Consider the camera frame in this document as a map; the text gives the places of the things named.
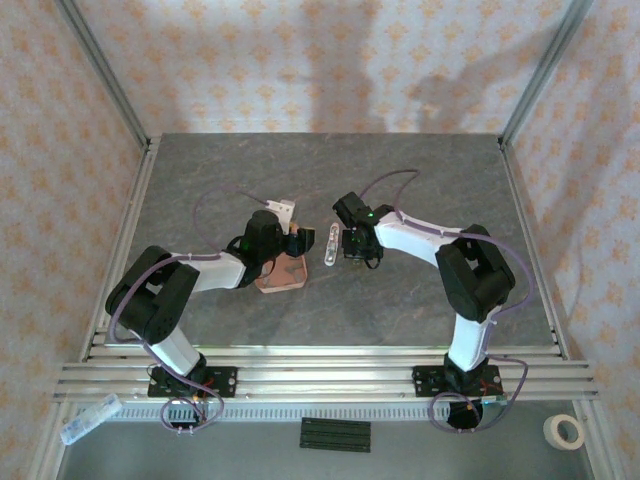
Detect pink plastic tray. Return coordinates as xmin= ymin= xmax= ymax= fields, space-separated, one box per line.
xmin=253 ymin=222 xmax=310 ymax=297

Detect wide aluminium base beam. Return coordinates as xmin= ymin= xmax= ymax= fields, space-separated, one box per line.
xmin=53 ymin=362 xmax=601 ymax=404

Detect black ribbed block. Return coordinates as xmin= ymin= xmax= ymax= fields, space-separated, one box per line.
xmin=299 ymin=418 xmax=372 ymax=454

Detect white tape roll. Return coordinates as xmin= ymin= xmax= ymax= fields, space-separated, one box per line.
xmin=543 ymin=414 xmax=585 ymax=450

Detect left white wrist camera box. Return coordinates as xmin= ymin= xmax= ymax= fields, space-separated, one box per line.
xmin=266 ymin=198 xmax=297 ymax=237

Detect aluminium table edge rail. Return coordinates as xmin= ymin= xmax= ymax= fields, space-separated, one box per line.
xmin=79 ymin=343 xmax=571 ymax=365

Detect aluminium side rail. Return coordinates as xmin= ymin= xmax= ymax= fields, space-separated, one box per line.
xmin=79 ymin=135 xmax=162 ymax=362
xmin=498 ymin=142 xmax=571 ymax=361

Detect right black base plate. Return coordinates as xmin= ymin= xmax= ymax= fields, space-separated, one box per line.
xmin=412 ymin=364 xmax=504 ymax=400

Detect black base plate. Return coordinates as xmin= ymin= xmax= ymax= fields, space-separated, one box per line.
xmin=412 ymin=364 xmax=504 ymax=400
xmin=148 ymin=366 xmax=239 ymax=400

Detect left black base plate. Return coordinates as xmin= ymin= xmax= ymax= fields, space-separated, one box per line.
xmin=148 ymin=366 xmax=239 ymax=400

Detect grey slotted cable duct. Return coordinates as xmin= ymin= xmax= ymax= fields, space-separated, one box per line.
xmin=112 ymin=403 xmax=484 ymax=424

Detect aluminium frame post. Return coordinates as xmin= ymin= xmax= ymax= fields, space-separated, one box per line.
xmin=498 ymin=0 xmax=597 ymax=151
xmin=53 ymin=0 xmax=154 ymax=151

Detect lower aluminium frame bar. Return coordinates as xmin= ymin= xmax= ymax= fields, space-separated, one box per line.
xmin=27 ymin=402 xmax=81 ymax=480
xmin=572 ymin=399 xmax=611 ymax=480

